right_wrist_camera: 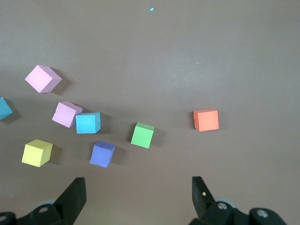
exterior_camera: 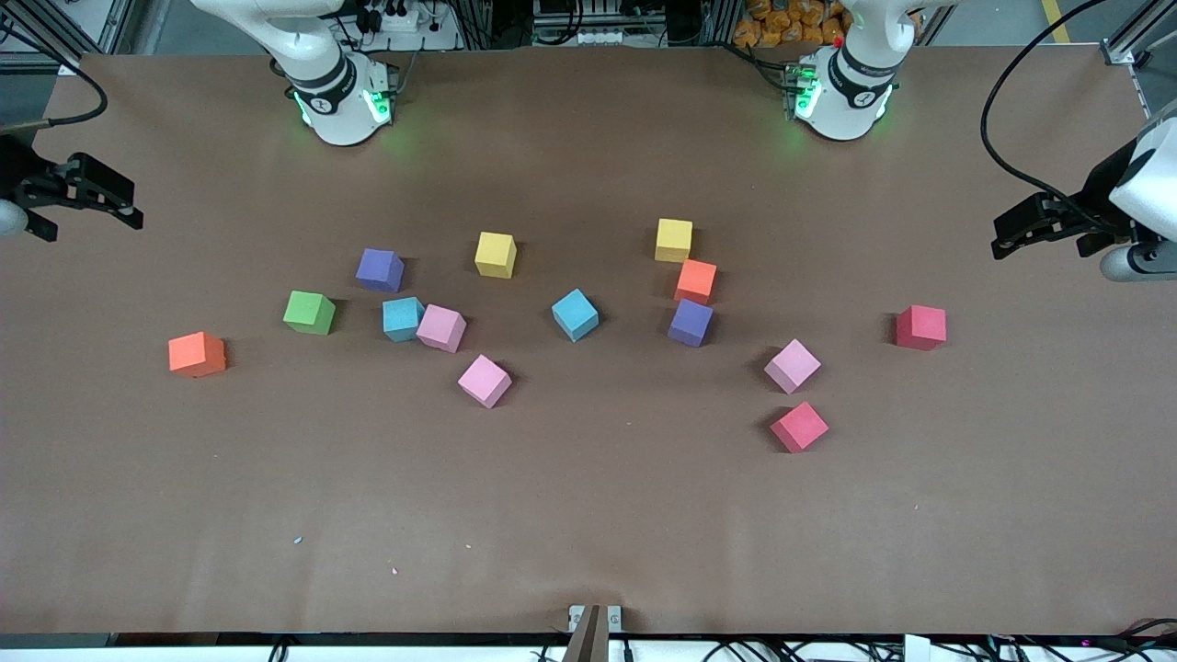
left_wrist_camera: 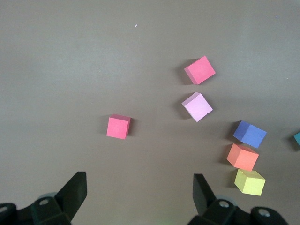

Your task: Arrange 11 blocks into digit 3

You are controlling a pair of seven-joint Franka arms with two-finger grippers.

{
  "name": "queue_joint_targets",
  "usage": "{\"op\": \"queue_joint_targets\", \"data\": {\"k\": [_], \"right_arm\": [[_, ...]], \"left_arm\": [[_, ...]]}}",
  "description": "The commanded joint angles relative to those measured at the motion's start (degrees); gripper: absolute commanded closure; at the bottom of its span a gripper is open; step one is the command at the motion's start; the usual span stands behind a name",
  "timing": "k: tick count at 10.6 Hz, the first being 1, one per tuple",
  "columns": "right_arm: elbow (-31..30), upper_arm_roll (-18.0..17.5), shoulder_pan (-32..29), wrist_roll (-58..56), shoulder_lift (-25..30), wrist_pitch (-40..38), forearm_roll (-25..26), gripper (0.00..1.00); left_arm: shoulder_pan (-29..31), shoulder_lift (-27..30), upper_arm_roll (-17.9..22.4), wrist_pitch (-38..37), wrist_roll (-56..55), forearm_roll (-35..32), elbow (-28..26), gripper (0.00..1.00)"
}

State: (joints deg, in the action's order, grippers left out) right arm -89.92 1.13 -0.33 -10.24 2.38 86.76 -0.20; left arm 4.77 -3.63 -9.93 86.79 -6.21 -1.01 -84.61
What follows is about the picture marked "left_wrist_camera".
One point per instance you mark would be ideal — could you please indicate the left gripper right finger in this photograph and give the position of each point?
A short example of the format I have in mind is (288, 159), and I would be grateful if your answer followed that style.
(204, 199)

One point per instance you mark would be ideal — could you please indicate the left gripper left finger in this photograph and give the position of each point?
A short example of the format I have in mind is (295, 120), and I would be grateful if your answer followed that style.
(70, 194)

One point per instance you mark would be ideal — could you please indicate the yellow foam cube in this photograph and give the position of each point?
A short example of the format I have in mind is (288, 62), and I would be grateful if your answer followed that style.
(250, 182)

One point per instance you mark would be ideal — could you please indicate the orange foam cube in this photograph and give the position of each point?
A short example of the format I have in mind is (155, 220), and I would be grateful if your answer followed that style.
(242, 157)

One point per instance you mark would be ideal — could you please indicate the purple foam cube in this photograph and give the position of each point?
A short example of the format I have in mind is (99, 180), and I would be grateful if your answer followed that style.
(249, 134)

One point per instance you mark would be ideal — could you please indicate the teal foam cube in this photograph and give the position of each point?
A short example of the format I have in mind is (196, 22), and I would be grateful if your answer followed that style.
(297, 139)

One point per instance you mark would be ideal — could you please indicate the red foam cube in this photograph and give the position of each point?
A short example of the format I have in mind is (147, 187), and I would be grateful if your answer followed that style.
(117, 127)
(200, 70)

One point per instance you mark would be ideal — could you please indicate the pink foam cube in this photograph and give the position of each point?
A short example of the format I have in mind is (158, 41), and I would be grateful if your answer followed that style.
(198, 107)

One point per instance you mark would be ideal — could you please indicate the brown table mat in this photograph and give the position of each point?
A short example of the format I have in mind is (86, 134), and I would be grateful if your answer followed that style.
(70, 70)

